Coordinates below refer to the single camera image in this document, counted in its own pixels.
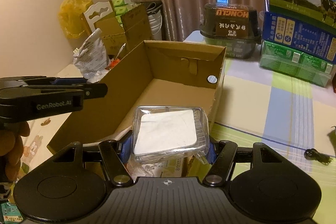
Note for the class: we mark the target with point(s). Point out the green shrink-wrapped drink pack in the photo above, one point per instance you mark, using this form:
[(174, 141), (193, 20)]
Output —
[(296, 64)]

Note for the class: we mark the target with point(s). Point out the black Honglu food container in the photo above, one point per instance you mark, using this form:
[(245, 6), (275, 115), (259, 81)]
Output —
[(233, 26)]

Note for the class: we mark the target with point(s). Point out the person left hand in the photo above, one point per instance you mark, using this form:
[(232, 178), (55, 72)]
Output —
[(12, 150)]

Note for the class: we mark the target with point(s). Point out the blue milk carton box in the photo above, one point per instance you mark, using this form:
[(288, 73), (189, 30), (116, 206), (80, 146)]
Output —
[(299, 35)]

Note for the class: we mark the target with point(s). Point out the white crumpled snack bag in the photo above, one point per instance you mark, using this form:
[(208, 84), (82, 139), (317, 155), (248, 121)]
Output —
[(91, 59)]

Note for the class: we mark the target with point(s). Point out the yellow plastic bag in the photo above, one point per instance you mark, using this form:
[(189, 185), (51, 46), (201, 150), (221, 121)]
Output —
[(69, 17)]

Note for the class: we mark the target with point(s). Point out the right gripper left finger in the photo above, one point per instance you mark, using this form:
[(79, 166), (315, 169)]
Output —
[(116, 173)]

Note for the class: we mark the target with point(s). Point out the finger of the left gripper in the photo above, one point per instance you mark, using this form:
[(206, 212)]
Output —
[(69, 81), (92, 91)]

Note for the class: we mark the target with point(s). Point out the clear-wrapped white box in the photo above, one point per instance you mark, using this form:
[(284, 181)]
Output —
[(162, 133)]

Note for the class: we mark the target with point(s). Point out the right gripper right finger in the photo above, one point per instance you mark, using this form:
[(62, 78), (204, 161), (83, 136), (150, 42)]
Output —
[(221, 156)]

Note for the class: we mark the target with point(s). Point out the brown cardboard boxes stack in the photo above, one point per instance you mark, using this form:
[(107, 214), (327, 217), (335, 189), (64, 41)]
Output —
[(123, 22)]

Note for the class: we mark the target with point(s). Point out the checkered tablecloth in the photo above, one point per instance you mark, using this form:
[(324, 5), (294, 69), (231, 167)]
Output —
[(287, 114)]

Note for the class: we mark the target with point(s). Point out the open cardboard box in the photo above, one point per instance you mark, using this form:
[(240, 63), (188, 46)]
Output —
[(152, 74)]

